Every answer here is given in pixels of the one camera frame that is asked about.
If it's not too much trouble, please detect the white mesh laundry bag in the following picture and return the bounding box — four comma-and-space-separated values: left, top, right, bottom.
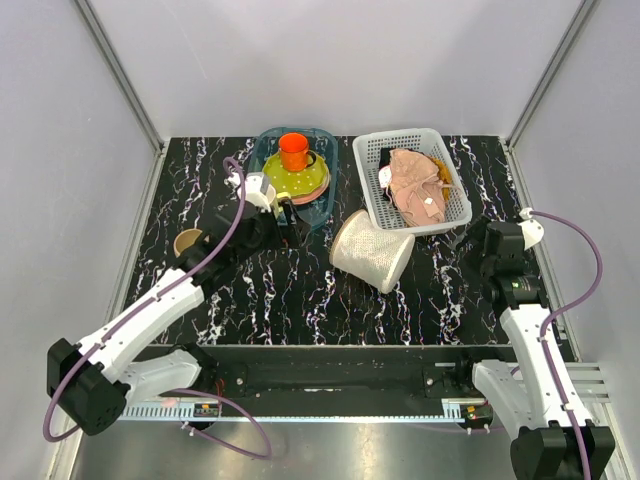
329, 210, 415, 294

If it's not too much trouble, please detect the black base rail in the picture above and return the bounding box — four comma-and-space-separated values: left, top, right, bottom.
164, 342, 576, 401

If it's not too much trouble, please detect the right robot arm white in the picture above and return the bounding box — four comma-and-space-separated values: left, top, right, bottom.
453, 210, 616, 479

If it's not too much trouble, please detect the pink bra in basket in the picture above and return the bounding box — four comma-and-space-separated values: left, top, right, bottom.
392, 148, 462, 227

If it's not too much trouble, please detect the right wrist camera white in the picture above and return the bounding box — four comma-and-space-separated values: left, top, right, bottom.
518, 207, 544, 251

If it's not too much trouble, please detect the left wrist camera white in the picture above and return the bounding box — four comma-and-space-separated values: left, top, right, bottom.
227, 172, 271, 205

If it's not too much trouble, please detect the beige cup on table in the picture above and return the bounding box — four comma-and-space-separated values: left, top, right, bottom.
173, 228, 202, 258

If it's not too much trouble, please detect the pink plate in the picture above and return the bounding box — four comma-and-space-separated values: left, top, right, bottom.
292, 173, 331, 206

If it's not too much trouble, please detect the black garment in basket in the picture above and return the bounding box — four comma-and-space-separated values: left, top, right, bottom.
378, 147, 396, 203

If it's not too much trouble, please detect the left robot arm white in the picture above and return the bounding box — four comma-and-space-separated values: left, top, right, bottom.
43, 199, 312, 441

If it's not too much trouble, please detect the white plastic basket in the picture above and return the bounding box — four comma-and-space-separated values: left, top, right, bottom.
353, 128, 472, 236

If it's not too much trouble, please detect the orange mug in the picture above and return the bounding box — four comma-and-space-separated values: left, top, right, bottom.
278, 132, 316, 173

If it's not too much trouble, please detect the teal plastic tray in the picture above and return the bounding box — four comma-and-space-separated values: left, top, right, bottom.
249, 127, 339, 230

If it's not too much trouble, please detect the mustard garment in basket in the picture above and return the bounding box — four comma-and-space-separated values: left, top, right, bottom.
431, 157, 452, 184

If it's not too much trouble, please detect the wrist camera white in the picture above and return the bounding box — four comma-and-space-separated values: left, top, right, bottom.
518, 207, 544, 251
227, 172, 271, 205

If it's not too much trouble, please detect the yellow-green dotted plate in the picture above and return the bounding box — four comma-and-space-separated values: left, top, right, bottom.
262, 152, 329, 197

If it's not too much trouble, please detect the cream mug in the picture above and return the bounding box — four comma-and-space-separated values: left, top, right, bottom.
250, 185, 284, 218

